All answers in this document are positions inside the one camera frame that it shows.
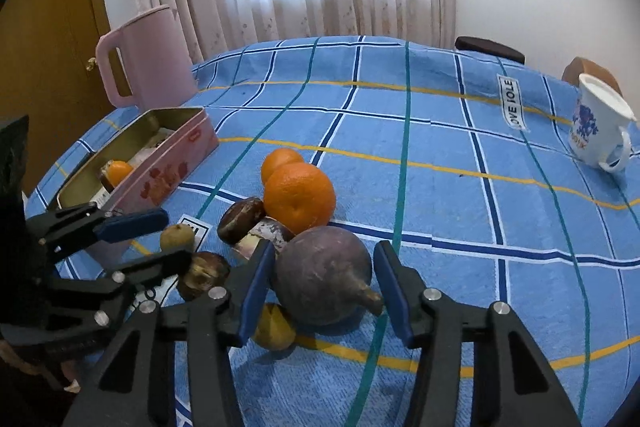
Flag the pink metal tin box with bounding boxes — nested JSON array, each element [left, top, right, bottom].
[[55, 107, 219, 215]]

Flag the dark brown chestnut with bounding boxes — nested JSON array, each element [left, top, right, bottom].
[[217, 197, 266, 246]]

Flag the cut cylindrical taro piece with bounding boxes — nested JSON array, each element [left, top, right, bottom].
[[233, 217, 294, 261]]

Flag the dark round stool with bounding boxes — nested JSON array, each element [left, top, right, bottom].
[[454, 36, 525, 64]]

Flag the brass door knob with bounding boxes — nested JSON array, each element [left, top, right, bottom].
[[86, 57, 98, 72]]

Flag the wooden door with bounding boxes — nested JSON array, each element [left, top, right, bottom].
[[1, 0, 112, 193]]

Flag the white mug blue print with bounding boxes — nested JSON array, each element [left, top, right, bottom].
[[568, 74, 637, 173]]

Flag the purple round beet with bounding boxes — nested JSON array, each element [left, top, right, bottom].
[[272, 225, 384, 327]]

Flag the small orange mandarin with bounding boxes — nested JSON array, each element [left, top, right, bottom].
[[260, 147, 305, 184]]

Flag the pink electric kettle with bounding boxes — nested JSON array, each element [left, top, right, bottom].
[[96, 4, 198, 112]]

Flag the lone orange mandarin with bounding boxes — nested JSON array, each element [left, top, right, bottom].
[[101, 160, 134, 191]]

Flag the brown round mushroom cap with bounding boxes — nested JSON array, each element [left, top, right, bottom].
[[177, 251, 231, 303]]

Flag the blue plaid tablecloth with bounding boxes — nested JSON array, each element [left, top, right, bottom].
[[165, 37, 639, 426]]

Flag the large front orange mandarin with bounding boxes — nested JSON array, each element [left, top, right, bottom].
[[264, 162, 336, 235]]

